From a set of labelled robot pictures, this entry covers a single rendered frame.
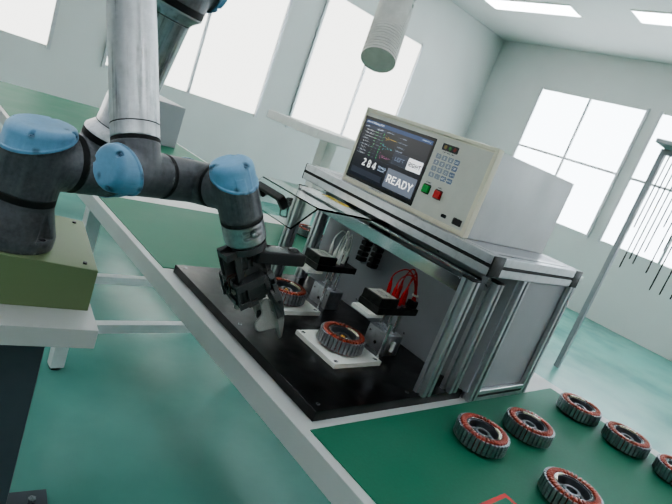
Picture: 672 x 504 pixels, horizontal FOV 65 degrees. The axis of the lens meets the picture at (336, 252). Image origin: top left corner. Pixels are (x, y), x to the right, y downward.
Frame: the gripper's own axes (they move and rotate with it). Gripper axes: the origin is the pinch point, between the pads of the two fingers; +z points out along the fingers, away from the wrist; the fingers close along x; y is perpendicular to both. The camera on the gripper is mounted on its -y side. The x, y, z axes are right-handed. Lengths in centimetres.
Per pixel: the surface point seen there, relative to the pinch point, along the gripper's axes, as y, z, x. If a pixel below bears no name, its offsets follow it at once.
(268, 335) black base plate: -2.0, 9.6, -6.9
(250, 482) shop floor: 0, 97, -38
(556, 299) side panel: -71, 20, 21
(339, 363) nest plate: -10.8, 13.3, 7.3
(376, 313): -24.9, 9.7, 3.3
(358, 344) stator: -17.7, 13.5, 5.2
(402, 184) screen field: -46.5, -10.7, -11.0
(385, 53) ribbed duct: -124, -15, -105
